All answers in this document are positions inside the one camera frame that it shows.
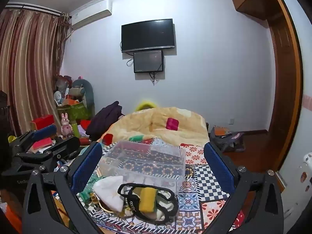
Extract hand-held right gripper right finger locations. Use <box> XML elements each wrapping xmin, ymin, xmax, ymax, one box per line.
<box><xmin>202</xmin><ymin>141</ymin><xmax>285</xmax><ymax>234</ymax></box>

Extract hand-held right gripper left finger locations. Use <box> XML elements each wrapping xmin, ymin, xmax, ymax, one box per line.
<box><xmin>22</xmin><ymin>141</ymin><xmax>103</xmax><ymax>234</ymax></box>

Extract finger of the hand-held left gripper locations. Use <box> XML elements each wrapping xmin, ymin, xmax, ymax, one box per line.
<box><xmin>15</xmin><ymin>136</ymin><xmax>81</xmax><ymax>167</ymax></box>
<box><xmin>10</xmin><ymin>124</ymin><xmax>58</xmax><ymax>153</ymax></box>

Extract white cloth pouch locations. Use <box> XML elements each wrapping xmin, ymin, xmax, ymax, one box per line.
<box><xmin>92</xmin><ymin>175</ymin><xmax>125</xmax><ymax>212</ymax></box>

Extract clear plastic box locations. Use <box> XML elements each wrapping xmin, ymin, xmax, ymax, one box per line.
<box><xmin>97</xmin><ymin>140</ymin><xmax>187</xmax><ymax>184</ymax></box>

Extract black mesh pouch yellow item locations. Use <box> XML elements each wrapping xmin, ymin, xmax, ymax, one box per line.
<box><xmin>117</xmin><ymin>183</ymin><xmax>180</xmax><ymax>225</ymax></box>

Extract yellow sponge cloth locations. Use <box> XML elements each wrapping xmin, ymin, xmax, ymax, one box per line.
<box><xmin>138</xmin><ymin>188</ymin><xmax>157</xmax><ymax>212</ymax></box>

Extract red box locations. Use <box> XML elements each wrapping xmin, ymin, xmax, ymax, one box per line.
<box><xmin>30</xmin><ymin>114</ymin><xmax>55</xmax><ymax>130</ymax></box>

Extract pink red sponge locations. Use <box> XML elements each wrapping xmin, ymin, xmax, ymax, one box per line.
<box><xmin>32</xmin><ymin>137</ymin><xmax>53</xmax><ymax>151</ymax></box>

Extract pink rabbit toy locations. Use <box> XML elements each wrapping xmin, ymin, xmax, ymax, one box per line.
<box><xmin>60</xmin><ymin>113</ymin><xmax>74</xmax><ymax>138</ymax></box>

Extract green ruffled cloth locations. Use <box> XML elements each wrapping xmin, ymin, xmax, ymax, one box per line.
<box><xmin>77</xmin><ymin>174</ymin><xmax>101</xmax><ymax>201</ymax></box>

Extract grey bag with books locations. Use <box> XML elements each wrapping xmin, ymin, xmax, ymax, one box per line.
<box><xmin>210</xmin><ymin>125</ymin><xmax>246</xmax><ymax>153</ymax></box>

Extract green paper bag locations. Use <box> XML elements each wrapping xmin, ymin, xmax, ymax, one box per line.
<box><xmin>57</xmin><ymin>102</ymin><xmax>90</xmax><ymax>122</ymax></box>

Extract dark purple coat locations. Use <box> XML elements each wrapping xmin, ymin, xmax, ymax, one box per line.
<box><xmin>86</xmin><ymin>101</ymin><xmax>126</xmax><ymax>142</ymax></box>

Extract orange bag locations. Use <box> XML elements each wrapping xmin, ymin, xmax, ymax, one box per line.
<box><xmin>0</xmin><ymin>200</ymin><xmax>23</xmax><ymax>234</ymax></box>

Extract grey plush pillow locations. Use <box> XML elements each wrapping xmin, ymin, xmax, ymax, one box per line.
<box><xmin>70</xmin><ymin>78</ymin><xmax>94</xmax><ymax>109</ymax></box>

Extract striped red curtain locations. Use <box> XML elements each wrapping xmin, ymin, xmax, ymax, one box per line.
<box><xmin>0</xmin><ymin>8</ymin><xmax>72</xmax><ymax>138</ymax></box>

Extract yellow quilt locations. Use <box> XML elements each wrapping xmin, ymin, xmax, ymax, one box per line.
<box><xmin>97</xmin><ymin>106</ymin><xmax>210</xmax><ymax>150</ymax></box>

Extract yellow-green plush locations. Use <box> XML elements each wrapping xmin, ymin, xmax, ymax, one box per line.
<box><xmin>135</xmin><ymin>99</ymin><xmax>157</xmax><ymax>112</ymax></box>

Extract small black monitor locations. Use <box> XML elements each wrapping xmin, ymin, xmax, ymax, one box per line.
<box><xmin>133</xmin><ymin>50</ymin><xmax>164</xmax><ymax>74</ymax></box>

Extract white air conditioner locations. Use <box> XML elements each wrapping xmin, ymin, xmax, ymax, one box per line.
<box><xmin>70</xmin><ymin>0</ymin><xmax>113</xmax><ymax>30</ymax></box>

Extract black monitor cables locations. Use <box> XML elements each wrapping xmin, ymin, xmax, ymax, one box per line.
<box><xmin>149</xmin><ymin>71</ymin><xmax>159</xmax><ymax>86</ymax></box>

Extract curtain rail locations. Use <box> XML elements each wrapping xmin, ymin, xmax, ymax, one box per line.
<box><xmin>5</xmin><ymin>2</ymin><xmax>72</xmax><ymax>18</ymax></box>

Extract black wall television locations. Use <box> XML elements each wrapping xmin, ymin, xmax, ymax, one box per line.
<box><xmin>121</xmin><ymin>19</ymin><xmax>176</xmax><ymax>53</ymax></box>

